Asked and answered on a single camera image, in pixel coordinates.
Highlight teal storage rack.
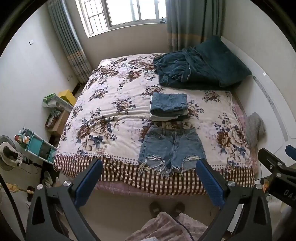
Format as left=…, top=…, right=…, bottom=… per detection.
left=13, top=127, right=57, bottom=165

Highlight folded dark pants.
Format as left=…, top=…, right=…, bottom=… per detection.
left=177, top=109, right=194, bottom=121

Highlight bed with floral cover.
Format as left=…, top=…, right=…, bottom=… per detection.
left=53, top=53, right=255, bottom=195

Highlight white plastic bin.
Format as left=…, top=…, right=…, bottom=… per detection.
left=43, top=93, right=73, bottom=114

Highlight frayed denim shorts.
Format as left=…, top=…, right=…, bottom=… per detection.
left=137, top=125, right=207, bottom=179

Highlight folded blue jeans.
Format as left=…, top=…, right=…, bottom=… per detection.
left=150, top=92, right=189, bottom=115

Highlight white headboard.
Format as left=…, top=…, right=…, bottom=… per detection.
left=220, top=35, right=296, bottom=159

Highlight grey knitted garment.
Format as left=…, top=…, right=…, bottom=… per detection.
left=245, top=112, right=267, bottom=149

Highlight white floor fan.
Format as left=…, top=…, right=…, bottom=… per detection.
left=0, top=135, right=24, bottom=172

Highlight cardboard box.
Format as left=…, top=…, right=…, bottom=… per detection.
left=45, top=110, right=70, bottom=135

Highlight grey striped curtain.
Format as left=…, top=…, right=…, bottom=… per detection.
left=47, top=0, right=93, bottom=84
left=165, top=0, right=224, bottom=53

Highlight pair of pale slippers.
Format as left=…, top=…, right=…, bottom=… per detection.
left=42, top=170, right=60, bottom=188

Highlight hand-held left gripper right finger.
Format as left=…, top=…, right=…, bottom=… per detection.
left=196, top=159, right=272, bottom=241

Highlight dark teal blanket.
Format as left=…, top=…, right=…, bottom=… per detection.
left=153, top=35, right=253, bottom=90

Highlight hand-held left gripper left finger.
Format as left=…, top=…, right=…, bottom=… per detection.
left=26, top=158, right=103, bottom=241

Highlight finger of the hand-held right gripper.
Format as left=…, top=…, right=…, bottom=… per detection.
left=258, top=148, right=287, bottom=178
left=285, top=145, right=296, bottom=161

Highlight person's brown shoe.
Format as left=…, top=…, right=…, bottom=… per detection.
left=149, top=201, right=163, bottom=219
left=173, top=201, right=186, bottom=217

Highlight person's pink pajama legs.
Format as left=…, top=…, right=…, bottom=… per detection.
left=124, top=211, right=209, bottom=241

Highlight yellow box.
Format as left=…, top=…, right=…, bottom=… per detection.
left=57, top=89, right=77, bottom=106

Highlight black cable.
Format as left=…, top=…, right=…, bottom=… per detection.
left=0, top=173, right=26, bottom=241

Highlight folded cream pants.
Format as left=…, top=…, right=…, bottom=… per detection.
left=149, top=113, right=181, bottom=122

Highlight barred window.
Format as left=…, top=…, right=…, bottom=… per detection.
left=76, top=0, right=167, bottom=38

